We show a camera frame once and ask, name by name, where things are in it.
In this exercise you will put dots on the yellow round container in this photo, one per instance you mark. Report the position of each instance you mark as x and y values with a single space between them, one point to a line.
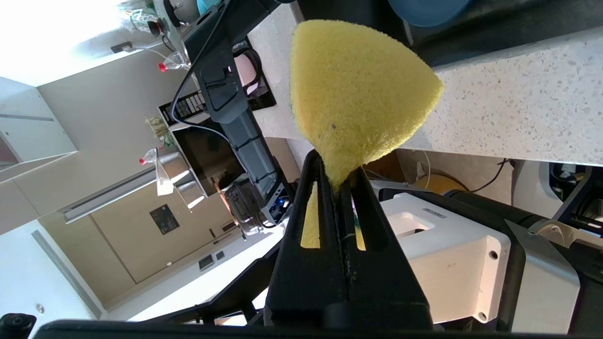
438 184

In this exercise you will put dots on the black glass oven door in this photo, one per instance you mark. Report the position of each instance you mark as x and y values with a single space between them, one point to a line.
207 160

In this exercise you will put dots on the blue round plate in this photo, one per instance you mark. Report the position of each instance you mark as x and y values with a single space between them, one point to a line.
428 12

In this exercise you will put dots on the steel cooking pot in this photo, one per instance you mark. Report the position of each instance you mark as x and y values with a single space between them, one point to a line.
169 12

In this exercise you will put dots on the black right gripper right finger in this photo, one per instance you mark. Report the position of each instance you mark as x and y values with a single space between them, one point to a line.
384 282

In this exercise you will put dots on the teal bowl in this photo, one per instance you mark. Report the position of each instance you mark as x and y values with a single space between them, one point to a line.
207 5

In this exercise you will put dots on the black wall label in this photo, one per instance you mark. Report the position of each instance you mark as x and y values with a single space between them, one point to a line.
165 219

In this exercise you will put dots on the black metal frame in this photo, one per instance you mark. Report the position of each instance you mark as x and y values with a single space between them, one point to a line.
579 202

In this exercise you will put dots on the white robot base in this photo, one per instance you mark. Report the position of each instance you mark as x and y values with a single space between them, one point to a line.
452 263

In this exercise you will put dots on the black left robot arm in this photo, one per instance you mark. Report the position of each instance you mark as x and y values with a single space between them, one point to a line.
245 141

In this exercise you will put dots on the pink bowl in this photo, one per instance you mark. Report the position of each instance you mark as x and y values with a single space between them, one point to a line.
245 70

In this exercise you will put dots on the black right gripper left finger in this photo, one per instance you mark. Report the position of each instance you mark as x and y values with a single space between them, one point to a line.
306 282

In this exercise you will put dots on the yellow green sponge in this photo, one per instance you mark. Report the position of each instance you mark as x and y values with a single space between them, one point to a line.
358 89

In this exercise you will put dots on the grey robot torso cover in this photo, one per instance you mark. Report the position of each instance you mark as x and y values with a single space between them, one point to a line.
546 278

